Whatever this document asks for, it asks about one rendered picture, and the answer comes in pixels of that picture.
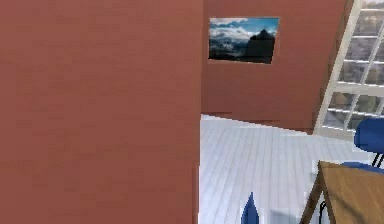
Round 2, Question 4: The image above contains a white framed window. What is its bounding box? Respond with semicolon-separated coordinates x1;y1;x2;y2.
313;0;384;141

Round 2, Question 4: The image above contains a brown wooden table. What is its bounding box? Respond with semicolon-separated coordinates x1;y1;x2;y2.
298;160;384;224

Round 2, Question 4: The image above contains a mountain landscape wall picture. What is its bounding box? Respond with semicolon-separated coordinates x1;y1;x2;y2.
208;16;281;65

